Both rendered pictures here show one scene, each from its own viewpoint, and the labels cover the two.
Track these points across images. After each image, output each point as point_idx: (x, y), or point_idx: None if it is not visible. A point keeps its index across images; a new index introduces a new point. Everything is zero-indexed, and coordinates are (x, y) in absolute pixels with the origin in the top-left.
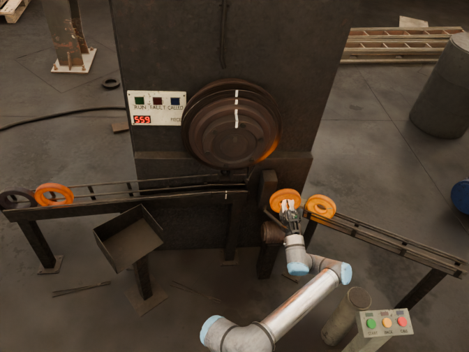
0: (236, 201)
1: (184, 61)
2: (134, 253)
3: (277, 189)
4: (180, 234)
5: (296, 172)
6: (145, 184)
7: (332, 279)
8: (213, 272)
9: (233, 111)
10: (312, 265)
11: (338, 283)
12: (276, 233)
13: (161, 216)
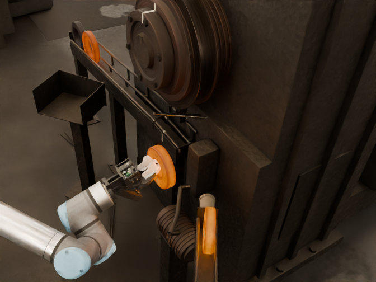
0: (168, 153)
1: None
2: (62, 113)
3: (224, 187)
4: None
5: (241, 177)
6: (137, 81)
7: (46, 241)
8: (143, 233)
9: (153, 4)
10: (80, 230)
11: (50, 257)
12: (167, 222)
13: (145, 132)
